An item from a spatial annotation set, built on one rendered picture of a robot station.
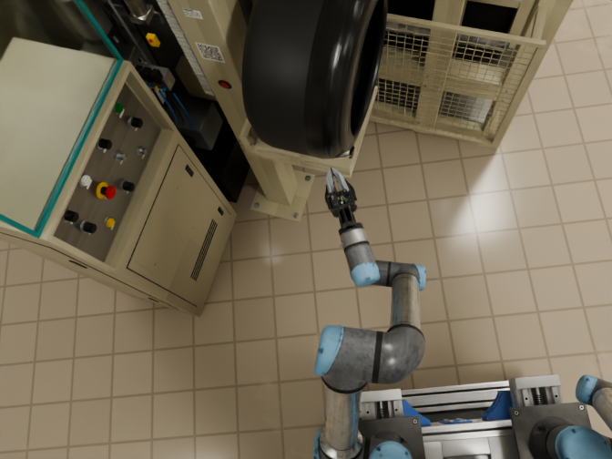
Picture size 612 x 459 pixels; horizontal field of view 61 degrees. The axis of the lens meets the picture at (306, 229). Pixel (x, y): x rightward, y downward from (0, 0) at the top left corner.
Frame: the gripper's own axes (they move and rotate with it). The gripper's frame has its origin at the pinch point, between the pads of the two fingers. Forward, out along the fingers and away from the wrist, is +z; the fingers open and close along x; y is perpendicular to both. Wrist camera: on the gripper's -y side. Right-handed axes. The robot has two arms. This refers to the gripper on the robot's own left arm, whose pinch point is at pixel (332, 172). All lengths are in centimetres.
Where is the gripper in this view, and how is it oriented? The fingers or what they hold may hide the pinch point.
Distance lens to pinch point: 156.1
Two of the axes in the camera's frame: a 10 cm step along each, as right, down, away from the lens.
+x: -9.4, 3.2, 1.2
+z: -2.7, -9.1, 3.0
